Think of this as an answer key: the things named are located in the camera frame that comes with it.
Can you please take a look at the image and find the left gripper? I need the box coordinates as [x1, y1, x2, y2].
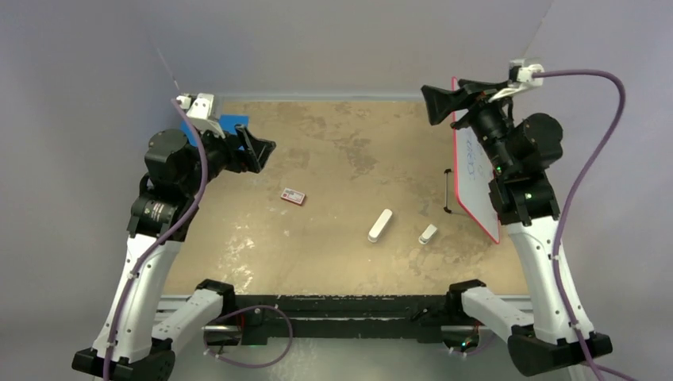
[180, 120, 274, 195]

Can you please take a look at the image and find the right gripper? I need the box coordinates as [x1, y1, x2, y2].
[421, 79, 517, 176]

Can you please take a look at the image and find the red white staple box sleeve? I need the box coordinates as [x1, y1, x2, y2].
[280, 187, 306, 206]

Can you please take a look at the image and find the white stapler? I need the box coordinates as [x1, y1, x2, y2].
[367, 209, 393, 243]

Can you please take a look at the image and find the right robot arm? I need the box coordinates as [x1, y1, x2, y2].
[421, 79, 613, 376]

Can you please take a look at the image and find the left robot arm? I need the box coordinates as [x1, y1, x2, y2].
[71, 125, 276, 380]

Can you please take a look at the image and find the blue plastic board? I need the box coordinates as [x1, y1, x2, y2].
[180, 114, 249, 147]

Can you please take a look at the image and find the whiteboard metal stand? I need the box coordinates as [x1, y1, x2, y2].
[444, 168, 453, 214]

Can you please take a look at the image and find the red framed whiteboard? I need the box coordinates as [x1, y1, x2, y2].
[452, 127, 501, 244]

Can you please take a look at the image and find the small white staple remover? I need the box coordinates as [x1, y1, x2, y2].
[418, 224, 437, 244]

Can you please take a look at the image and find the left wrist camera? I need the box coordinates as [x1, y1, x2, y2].
[176, 93, 225, 137]

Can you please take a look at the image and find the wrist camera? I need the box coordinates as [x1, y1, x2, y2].
[489, 58, 545, 102]
[176, 93, 225, 137]

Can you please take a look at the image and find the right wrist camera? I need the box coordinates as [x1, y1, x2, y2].
[489, 58, 545, 102]

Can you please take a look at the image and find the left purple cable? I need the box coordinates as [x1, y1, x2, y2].
[102, 97, 210, 381]

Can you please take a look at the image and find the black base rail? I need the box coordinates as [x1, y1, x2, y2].
[213, 294, 483, 352]

